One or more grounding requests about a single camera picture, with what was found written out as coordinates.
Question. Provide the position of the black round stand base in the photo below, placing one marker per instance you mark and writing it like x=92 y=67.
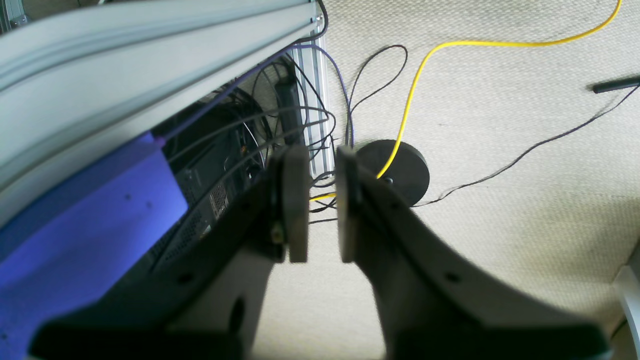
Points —
x=408 y=174

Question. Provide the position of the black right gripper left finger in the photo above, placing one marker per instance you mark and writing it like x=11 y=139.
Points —
x=206 y=304

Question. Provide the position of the aluminium frame profile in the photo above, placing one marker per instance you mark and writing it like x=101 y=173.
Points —
x=76 y=86

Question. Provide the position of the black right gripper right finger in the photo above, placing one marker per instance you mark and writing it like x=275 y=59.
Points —
x=434 y=304

